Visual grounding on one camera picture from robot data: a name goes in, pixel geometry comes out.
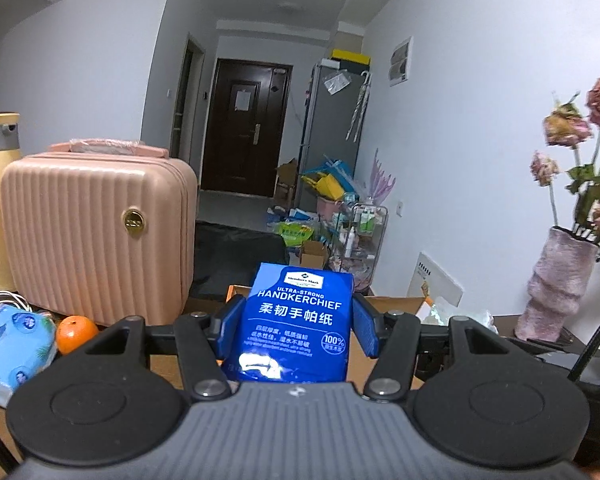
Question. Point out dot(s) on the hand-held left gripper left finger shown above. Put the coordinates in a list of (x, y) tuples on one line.
[(232, 325)]

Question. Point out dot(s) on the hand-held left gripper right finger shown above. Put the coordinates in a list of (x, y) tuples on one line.
[(366, 327)]

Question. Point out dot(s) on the orange white cardboard box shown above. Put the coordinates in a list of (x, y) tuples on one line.
[(400, 304)]

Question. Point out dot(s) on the blue handkerchief tissue pack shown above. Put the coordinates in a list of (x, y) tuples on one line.
[(295, 320)]

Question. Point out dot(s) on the light blue soft tissue pack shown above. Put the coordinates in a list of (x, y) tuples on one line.
[(15, 345)]

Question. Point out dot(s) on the black bag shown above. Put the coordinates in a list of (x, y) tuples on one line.
[(230, 255)]

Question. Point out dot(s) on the small brown cardboard box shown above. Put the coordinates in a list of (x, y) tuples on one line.
[(314, 256)]

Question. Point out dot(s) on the green printed bag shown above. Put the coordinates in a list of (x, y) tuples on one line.
[(295, 234)]

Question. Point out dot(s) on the pink bucket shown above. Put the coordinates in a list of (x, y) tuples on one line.
[(330, 207)]

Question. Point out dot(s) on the blue and yellow bags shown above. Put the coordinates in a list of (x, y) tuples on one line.
[(330, 180)]

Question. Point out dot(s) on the brown open cardboard box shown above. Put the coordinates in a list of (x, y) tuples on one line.
[(286, 180)]

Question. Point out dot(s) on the orange fruit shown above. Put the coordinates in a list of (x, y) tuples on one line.
[(76, 336)]

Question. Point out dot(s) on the dark brown entrance door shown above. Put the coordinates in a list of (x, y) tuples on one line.
[(245, 150)]

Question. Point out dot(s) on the pink ribbed suitcase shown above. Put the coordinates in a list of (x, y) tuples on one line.
[(80, 235)]

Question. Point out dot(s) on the pink textured vase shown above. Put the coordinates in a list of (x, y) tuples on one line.
[(555, 290)]

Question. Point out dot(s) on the grey refrigerator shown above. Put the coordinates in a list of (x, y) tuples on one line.
[(330, 125)]

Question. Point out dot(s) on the white folded umbrella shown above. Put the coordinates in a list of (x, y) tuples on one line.
[(360, 105)]

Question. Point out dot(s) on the open side doorway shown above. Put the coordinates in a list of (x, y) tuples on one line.
[(185, 105)]

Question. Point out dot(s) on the white paper on door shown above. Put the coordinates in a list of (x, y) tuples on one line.
[(241, 100)]

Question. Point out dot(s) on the black rod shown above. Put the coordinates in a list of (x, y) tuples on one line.
[(595, 340)]

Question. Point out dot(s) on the clear plastic bag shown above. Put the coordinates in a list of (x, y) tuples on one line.
[(336, 82)]

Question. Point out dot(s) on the yellow black box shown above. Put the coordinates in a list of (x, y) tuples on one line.
[(350, 57)]

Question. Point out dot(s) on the white wall socket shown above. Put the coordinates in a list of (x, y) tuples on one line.
[(401, 208)]

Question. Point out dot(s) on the white wall electrical panel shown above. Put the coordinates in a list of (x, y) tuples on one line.
[(400, 62)]

